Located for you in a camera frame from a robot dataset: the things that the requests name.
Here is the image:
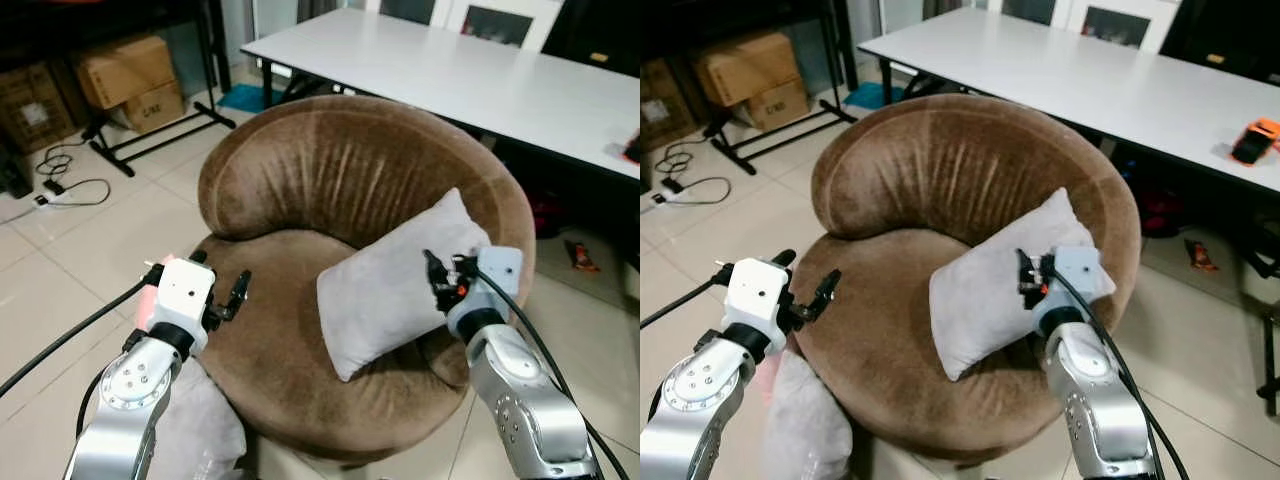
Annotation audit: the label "white power strip with cables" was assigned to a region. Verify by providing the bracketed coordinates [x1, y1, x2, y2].
[652, 135, 733, 207]
[33, 138, 112, 209]

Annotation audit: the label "dark brown labelled cardboard box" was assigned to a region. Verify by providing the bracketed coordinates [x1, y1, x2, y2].
[640, 58, 693, 151]
[0, 62, 77, 154]

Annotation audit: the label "black metal stand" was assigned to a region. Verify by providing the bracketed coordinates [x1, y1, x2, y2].
[1240, 228, 1280, 417]

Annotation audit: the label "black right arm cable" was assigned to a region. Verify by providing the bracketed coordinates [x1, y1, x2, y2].
[476, 266, 633, 480]
[1046, 266, 1191, 480]

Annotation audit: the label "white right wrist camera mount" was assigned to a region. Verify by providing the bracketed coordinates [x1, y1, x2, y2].
[1040, 245, 1103, 311]
[462, 247, 524, 316]

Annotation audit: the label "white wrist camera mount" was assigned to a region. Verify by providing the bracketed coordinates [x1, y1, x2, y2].
[1040, 245, 1103, 311]
[462, 247, 524, 316]
[722, 258, 792, 336]
[150, 258, 217, 336]

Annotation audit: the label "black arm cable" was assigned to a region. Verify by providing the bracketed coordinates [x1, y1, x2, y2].
[476, 266, 633, 480]
[1046, 266, 1191, 480]
[0, 265, 164, 399]
[640, 264, 736, 331]

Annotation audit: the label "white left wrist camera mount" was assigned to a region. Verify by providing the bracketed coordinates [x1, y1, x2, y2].
[150, 258, 217, 336]
[722, 258, 792, 336]

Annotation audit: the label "small printed cardboard box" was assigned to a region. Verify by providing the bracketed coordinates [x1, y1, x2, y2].
[120, 82, 188, 134]
[745, 79, 811, 132]

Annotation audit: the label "black metal rack frame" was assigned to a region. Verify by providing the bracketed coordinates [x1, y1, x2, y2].
[705, 0, 859, 176]
[88, 0, 237, 178]

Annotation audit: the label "brown round velvet sofa chair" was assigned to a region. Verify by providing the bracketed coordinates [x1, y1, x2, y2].
[190, 95, 538, 463]
[790, 93, 1143, 463]

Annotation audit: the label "large light cardboard box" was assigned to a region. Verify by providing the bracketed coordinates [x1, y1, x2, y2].
[695, 30, 801, 107]
[78, 35, 179, 109]

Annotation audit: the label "long white table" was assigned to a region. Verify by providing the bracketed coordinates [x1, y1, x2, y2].
[858, 8, 1280, 196]
[241, 8, 641, 181]

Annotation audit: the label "white framed cabinet doors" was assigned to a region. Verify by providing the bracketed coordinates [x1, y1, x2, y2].
[365, 0, 567, 53]
[988, 0, 1187, 53]

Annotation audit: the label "red object under table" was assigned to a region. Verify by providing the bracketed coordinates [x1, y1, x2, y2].
[1135, 185, 1187, 237]
[530, 190, 567, 237]

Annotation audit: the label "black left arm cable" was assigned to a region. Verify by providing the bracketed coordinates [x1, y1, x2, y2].
[640, 264, 736, 331]
[0, 265, 164, 399]

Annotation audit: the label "teal floor mat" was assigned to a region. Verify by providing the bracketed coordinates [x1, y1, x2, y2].
[218, 83, 286, 113]
[843, 82, 907, 111]

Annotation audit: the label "orange and black packet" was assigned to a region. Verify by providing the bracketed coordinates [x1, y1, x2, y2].
[1184, 238, 1222, 273]
[563, 240, 602, 274]

